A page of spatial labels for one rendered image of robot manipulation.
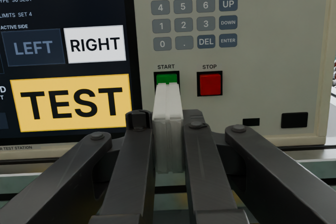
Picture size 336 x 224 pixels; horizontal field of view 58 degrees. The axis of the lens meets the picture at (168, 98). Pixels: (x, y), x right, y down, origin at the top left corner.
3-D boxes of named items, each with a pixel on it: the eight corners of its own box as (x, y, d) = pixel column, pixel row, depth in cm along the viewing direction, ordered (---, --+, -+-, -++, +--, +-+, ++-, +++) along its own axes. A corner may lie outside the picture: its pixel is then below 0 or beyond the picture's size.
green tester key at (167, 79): (177, 95, 27) (176, 75, 26) (157, 96, 27) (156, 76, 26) (177, 91, 28) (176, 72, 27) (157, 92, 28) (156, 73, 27)
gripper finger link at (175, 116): (167, 118, 14) (183, 117, 14) (167, 82, 21) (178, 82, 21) (170, 174, 15) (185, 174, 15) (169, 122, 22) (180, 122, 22)
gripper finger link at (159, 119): (170, 174, 15) (155, 175, 15) (169, 122, 22) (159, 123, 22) (167, 118, 14) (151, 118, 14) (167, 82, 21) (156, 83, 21)
